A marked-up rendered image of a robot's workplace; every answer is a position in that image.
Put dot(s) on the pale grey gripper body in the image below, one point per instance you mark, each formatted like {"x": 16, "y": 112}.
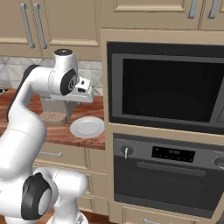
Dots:
{"x": 83, "y": 96}

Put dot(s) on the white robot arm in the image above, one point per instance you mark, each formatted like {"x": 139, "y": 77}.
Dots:
{"x": 23, "y": 137}

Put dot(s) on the white round plate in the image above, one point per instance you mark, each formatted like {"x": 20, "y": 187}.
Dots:
{"x": 87, "y": 127}

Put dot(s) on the grey oven knob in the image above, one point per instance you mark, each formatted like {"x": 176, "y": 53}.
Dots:
{"x": 220, "y": 162}
{"x": 127, "y": 150}

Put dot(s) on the beige tall oven cabinet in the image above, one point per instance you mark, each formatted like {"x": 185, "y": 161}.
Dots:
{"x": 108, "y": 175}

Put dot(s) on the black microwave oven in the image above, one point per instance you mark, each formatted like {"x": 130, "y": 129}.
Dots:
{"x": 166, "y": 87}

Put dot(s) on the black and grey oven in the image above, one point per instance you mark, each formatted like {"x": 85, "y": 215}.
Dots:
{"x": 166, "y": 175}

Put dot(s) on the dark oven door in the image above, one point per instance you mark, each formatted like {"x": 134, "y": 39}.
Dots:
{"x": 163, "y": 189}

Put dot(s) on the beige drawer below oven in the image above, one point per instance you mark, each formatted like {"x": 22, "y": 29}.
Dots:
{"x": 175, "y": 215}

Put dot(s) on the grey and tan small appliance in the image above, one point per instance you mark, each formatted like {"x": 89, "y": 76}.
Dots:
{"x": 54, "y": 118}

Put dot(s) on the beige drawer front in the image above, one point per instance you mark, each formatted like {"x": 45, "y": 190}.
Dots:
{"x": 70, "y": 156}

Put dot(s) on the beige upper cupboard door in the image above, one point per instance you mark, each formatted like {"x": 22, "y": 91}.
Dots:
{"x": 11, "y": 26}
{"x": 217, "y": 23}
{"x": 148, "y": 13}
{"x": 73, "y": 23}

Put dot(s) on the beige cupboard door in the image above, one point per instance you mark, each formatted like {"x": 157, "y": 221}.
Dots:
{"x": 73, "y": 23}
{"x": 11, "y": 26}
{"x": 90, "y": 192}
{"x": 217, "y": 23}
{"x": 148, "y": 13}

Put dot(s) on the black hob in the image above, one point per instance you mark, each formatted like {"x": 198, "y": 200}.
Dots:
{"x": 2, "y": 91}

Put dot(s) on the beige lower cupboard door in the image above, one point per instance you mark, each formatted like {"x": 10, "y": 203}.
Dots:
{"x": 90, "y": 192}

